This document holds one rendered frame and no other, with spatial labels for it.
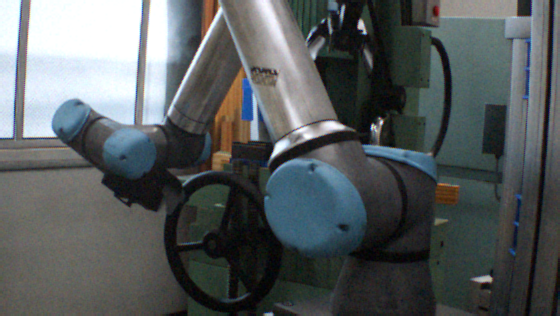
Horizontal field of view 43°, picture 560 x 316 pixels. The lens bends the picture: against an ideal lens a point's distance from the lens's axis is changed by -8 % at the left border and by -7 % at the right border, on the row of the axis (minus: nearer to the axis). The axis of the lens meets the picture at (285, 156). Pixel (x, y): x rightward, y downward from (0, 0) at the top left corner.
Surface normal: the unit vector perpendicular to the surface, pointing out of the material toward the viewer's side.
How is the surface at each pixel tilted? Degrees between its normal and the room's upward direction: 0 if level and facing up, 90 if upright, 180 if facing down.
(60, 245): 90
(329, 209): 96
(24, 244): 90
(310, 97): 62
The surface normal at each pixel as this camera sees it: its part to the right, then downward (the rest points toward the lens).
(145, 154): 0.75, 0.29
